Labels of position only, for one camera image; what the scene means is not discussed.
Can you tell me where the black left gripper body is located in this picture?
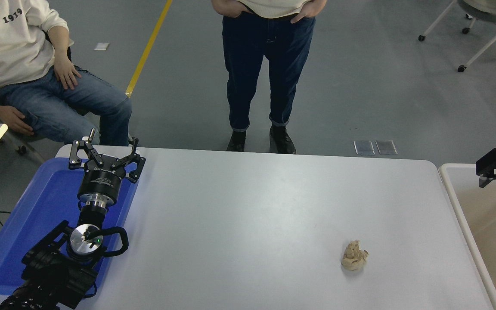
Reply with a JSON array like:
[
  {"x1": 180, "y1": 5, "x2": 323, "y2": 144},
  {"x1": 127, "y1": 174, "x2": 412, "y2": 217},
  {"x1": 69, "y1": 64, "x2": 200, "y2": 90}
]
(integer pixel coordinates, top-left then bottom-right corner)
[{"x1": 77, "y1": 165, "x2": 127, "y2": 201}]

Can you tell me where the clear floor plate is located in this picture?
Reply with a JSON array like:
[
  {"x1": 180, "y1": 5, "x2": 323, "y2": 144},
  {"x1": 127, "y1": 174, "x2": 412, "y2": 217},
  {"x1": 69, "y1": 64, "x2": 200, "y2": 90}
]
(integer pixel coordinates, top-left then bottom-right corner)
[
  {"x1": 375, "y1": 140, "x2": 398, "y2": 155},
  {"x1": 353, "y1": 140, "x2": 375, "y2": 155}
]

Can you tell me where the person's right hand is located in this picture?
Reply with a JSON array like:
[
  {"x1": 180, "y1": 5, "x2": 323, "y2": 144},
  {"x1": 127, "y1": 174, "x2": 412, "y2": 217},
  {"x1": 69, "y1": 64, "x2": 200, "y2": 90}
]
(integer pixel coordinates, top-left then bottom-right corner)
[
  {"x1": 211, "y1": 0, "x2": 249, "y2": 19},
  {"x1": 0, "y1": 106, "x2": 35, "y2": 136}
]

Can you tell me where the person's left hand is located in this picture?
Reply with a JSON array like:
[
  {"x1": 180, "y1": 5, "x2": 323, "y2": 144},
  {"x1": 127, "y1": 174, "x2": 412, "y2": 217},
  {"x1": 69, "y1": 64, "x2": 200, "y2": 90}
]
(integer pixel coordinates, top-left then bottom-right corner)
[
  {"x1": 53, "y1": 56, "x2": 82, "y2": 90},
  {"x1": 291, "y1": 0, "x2": 327, "y2": 25}
]

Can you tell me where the large pale bin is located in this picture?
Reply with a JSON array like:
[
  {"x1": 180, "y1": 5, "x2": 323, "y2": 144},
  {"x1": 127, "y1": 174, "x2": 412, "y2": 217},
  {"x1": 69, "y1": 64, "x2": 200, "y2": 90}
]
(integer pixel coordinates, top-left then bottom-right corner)
[{"x1": 439, "y1": 163, "x2": 496, "y2": 310}]

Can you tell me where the grey office chair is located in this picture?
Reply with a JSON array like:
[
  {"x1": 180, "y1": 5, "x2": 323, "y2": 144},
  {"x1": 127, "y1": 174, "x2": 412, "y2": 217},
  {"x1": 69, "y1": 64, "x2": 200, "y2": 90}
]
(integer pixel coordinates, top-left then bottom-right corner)
[{"x1": 0, "y1": 88, "x2": 98, "y2": 165}]

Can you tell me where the blue plastic tray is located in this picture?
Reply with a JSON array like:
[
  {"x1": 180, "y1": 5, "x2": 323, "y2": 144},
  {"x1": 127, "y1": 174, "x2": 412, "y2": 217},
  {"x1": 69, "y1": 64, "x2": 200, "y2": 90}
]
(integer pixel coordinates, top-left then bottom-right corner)
[{"x1": 0, "y1": 157, "x2": 140, "y2": 295}]

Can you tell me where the person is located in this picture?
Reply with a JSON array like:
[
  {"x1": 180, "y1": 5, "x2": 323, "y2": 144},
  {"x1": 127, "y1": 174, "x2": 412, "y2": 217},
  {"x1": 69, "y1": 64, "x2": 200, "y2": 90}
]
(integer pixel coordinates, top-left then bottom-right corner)
[
  {"x1": 211, "y1": 0, "x2": 328, "y2": 155},
  {"x1": 0, "y1": 0, "x2": 133, "y2": 147}
]

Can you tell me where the white wheeled chair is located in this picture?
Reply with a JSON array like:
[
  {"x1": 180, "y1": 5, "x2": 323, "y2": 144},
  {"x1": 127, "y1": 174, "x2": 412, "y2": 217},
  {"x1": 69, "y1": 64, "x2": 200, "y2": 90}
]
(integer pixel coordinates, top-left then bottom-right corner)
[{"x1": 418, "y1": 0, "x2": 496, "y2": 73}]

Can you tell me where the crumpled tan paper ball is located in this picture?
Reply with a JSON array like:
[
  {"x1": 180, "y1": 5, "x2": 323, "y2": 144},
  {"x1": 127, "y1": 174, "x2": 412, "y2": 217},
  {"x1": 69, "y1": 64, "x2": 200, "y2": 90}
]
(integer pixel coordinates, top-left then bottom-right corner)
[{"x1": 341, "y1": 240, "x2": 369, "y2": 272}]

